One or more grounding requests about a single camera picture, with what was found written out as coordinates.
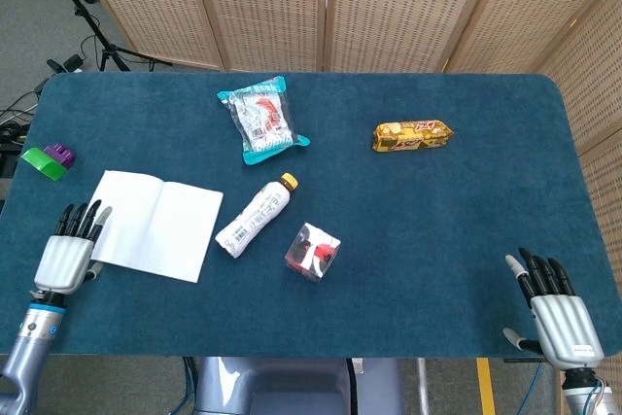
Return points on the purple toy block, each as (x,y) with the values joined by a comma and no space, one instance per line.
(63,155)

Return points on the black power strip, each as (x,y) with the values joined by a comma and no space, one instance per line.
(68,64)

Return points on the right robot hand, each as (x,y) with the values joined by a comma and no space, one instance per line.
(566,327)

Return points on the black tripod stand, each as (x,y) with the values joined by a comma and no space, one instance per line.
(92,28)

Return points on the blue table cloth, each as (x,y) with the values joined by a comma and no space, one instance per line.
(413,240)

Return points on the white label bottle yellow cap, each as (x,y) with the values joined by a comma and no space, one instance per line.
(255,216)

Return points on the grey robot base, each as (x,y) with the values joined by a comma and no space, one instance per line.
(291,386)

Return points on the yellow cracker packet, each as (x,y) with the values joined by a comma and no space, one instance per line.
(413,137)

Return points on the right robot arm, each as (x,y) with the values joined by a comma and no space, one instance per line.
(583,393)

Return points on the green toy block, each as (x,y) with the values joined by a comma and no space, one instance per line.
(44,164)

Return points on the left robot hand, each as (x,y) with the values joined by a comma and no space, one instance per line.
(63,262)

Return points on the white lined open notebook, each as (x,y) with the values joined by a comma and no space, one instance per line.
(155,225)

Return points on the clear box red black item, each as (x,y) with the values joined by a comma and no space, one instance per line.
(313,252)

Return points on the white table leg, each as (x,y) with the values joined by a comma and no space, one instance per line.
(423,386)

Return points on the teal snack packet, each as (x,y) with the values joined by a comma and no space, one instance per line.
(262,118)

